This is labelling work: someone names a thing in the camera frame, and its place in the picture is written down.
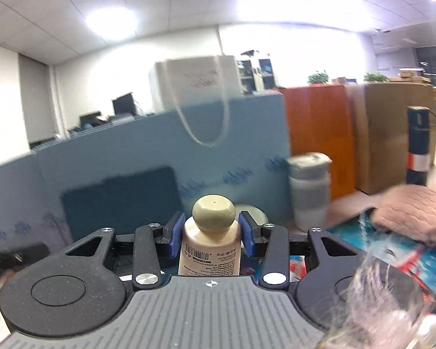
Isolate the pink knitted cloth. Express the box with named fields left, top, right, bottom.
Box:
left=370, top=185, right=436, bottom=251

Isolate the white paper gift bag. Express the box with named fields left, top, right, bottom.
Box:
left=149, top=55, right=241, bottom=147

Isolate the dark blue plastic storage box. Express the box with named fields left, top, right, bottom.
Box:
left=60, top=166, right=185, bottom=245

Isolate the white shelf cabinet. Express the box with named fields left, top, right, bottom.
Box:
left=237, top=57, right=279, bottom=94

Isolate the brown cardboard box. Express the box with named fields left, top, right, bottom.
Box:
left=345, top=82, right=436, bottom=195

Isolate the dark blue thermos bottle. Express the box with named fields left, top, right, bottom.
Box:
left=405, top=105, right=436, bottom=187

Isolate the white bowl with black stripes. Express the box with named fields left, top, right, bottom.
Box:
left=235, top=204, right=270, bottom=227

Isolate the fluffy pearl ornament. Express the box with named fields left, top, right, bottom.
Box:
left=321, top=247, right=436, bottom=349

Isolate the grey and white travel cup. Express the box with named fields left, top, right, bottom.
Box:
left=288, top=152, right=333, bottom=232

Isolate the ceiling light panel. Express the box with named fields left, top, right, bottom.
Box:
left=85, top=7, right=137, bottom=43

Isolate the orange cardboard box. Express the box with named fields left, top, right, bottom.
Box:
left=279, top=85, right=360, bottom=201

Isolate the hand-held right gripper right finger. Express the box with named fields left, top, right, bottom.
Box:
left=238, top=211, right=364, bottom=292

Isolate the black computer monitor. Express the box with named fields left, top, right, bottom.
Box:
left=79, top=111, right=103, bottom=129
left=112, top=92, right=136, bottom=115

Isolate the beige lotion bottle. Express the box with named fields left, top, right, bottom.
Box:
left=177, top=194, right=242, bottom=277

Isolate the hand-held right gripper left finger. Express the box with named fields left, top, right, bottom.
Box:
left=63, top=211, right=186, bottom=292

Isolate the large blue cardboard box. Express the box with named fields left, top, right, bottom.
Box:
left=33, top=91, right=292, bottom=237

